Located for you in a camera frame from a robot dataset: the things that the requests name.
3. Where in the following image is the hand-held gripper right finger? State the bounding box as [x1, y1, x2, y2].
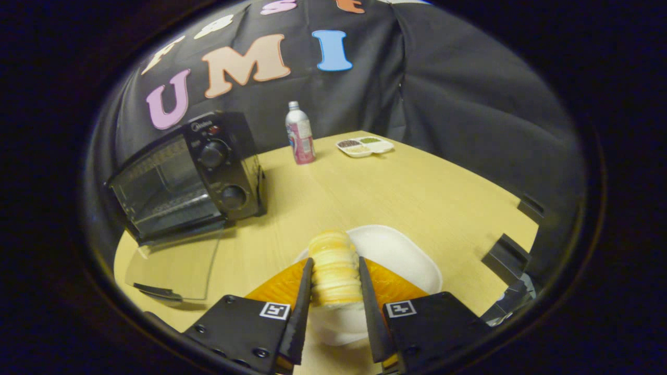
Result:
[359, 256, 493, 375]

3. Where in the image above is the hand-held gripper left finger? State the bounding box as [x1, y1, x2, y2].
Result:
[182, 258, 315, 375]

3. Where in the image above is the pale yellow bread roll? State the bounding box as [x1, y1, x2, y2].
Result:
[307, 229, 364, 308]

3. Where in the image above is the black toaster oven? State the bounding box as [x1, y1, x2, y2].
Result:
[104, 110, 267, 303]

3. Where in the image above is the white square plate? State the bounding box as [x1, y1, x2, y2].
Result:
[294, 225, 443, 347]

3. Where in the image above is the white divided snack tray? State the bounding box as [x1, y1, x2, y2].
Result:
[336, 136, 395, 158]

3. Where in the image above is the pink and white bottle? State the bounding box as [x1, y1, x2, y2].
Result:
[285, 101, 316, 165]

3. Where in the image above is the black table edge bracket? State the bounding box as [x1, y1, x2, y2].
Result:
[482, 234, 532, 284]
[517, 194, 546, 223]

